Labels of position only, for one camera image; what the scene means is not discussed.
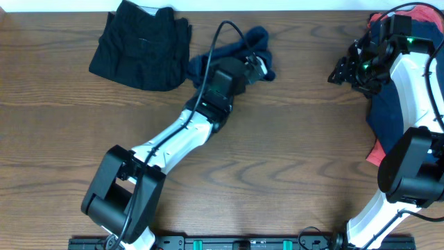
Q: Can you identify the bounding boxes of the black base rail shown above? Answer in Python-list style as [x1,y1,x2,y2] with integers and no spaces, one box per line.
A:
[67,235,417,250]

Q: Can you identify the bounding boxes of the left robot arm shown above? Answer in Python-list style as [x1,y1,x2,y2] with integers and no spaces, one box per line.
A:
[81,55,268,249]

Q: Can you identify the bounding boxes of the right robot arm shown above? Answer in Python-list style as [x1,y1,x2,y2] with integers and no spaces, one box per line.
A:
[328,15,443,249]

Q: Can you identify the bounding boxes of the navy blue garment in pile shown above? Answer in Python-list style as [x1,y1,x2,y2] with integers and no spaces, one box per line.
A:
[366,21,443,154]

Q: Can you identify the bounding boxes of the navy blue shorts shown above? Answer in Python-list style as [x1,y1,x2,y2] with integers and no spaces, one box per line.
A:
[186,26,276,88]

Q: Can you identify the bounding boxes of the folded black shorts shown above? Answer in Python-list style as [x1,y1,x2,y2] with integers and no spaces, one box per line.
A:
[89,1,192,92]

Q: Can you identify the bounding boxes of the red garment in pile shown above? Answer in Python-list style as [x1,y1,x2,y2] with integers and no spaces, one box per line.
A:
[366,5,443,166]

